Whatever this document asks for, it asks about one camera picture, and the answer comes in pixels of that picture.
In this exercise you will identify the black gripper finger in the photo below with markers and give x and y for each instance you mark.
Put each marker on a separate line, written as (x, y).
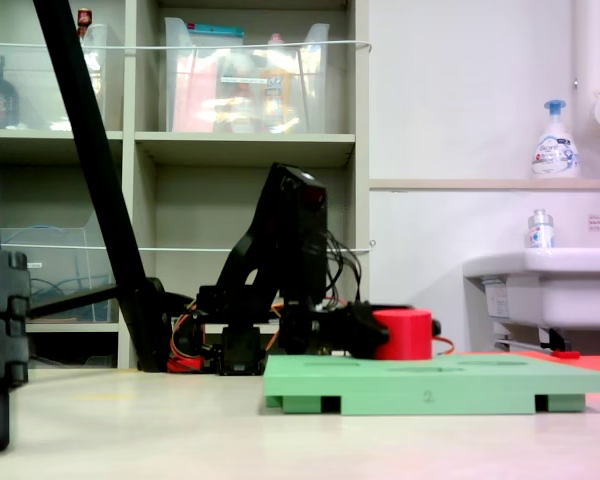
(362, 332)
(392, 306)

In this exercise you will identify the red cylinder block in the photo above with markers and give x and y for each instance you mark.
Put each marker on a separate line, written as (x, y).
(405, 335)

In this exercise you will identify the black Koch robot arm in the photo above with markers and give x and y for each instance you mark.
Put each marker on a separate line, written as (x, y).
(290, 240)

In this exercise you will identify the green shape-hole board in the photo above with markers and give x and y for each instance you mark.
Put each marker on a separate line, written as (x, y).
(430, 387)

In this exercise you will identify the white sink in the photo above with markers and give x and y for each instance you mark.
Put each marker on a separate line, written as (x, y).
(555, 290)

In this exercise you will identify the small clear sanitizer bottle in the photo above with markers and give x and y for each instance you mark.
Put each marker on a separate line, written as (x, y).
(540, 232)

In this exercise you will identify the small red bar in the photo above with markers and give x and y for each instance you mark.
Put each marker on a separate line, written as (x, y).
(566, 354)

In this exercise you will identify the beige shelf unit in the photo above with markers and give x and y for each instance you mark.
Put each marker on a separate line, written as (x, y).
(245, 145)

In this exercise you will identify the white blue soap pump bottle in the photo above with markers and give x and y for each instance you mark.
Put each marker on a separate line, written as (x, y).
(555, 150)

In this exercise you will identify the orange labelled bottle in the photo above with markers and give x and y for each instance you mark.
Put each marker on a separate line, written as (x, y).
(276, 95)

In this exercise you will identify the clear bin with packages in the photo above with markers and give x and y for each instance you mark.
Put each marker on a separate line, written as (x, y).
(240, 100)

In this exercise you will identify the pink package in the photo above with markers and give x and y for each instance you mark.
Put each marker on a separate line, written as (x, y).
(195, 100)

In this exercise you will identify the white pipe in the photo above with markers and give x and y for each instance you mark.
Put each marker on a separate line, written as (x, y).
(592, 50)

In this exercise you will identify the clear bin with bottles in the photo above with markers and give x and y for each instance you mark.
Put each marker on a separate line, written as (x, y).
(40, 100)

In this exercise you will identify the dark glass bottle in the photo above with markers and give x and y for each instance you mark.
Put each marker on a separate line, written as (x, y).
(2, 100)

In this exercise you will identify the red base mount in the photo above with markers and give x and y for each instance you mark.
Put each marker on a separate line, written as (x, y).
(185, 363)

